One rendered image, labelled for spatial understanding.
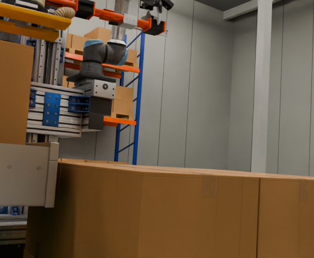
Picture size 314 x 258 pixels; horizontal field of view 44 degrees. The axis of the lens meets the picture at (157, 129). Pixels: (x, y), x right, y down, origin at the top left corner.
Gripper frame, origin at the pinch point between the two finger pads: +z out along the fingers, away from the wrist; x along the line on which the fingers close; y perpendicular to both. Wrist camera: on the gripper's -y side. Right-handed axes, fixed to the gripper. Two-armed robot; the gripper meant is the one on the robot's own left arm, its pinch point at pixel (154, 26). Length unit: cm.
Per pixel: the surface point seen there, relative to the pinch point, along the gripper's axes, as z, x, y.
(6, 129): 57, 23, 64
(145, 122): -54, -914, -430
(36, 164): 68, 36, 56
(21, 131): 57, 23, 59
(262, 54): -72, -186, -236
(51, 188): 76, 36, 50
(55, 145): 62, 36, 50
